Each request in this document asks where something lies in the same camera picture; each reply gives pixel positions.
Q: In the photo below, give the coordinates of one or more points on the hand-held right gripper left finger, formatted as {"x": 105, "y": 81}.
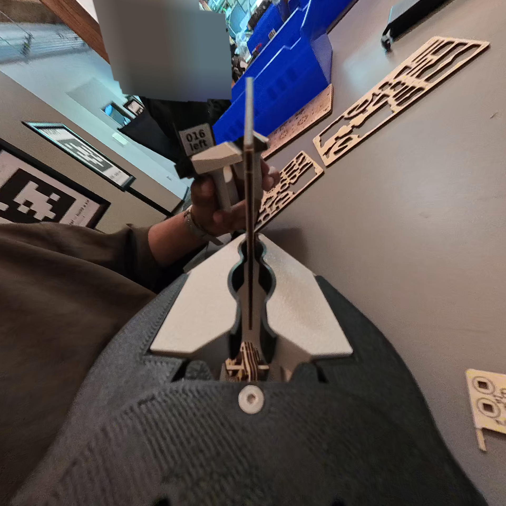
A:
{"x": 197, "y": 312}

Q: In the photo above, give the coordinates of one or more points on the person's left forearm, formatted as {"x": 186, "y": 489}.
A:
{"x": 174, "y": 245}

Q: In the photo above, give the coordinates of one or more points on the grey desk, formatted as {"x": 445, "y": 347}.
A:
{"x": 395, "y": 237}

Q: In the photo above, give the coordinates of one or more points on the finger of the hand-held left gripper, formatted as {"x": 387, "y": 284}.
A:
{"x": 217, "y": 158}
{"x": 259, "y": 166}

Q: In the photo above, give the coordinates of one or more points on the black flat device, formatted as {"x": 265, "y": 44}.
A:
{"x": 415, "y": 15}

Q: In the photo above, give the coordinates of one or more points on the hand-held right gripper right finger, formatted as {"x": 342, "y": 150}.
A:
{"x": 304, "y": 312}

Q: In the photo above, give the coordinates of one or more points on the long wooden sheet with cutouts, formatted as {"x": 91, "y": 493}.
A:
{"x": 466, "y": 51}

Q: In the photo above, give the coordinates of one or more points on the wooden sheet with curvy cutouts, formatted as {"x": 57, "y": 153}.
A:
{"x": 312, "y": 166}

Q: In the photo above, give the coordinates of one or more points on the person's olive sweater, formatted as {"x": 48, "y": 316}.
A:
{"x": 71, "y": 316}

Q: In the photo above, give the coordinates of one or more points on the small pale wooden sheet fragment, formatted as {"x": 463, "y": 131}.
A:
{"x": 490, "y": 395}

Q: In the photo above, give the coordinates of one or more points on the wooden sheet with round holes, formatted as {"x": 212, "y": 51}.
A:
{"x": 249, "y": 118}

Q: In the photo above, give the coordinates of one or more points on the wooden sheet with engraved gears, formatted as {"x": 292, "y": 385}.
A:
{"x": 312, "y": 110}

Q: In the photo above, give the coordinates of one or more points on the person's left hand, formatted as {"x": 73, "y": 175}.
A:
{"x": 209, "y": 205}

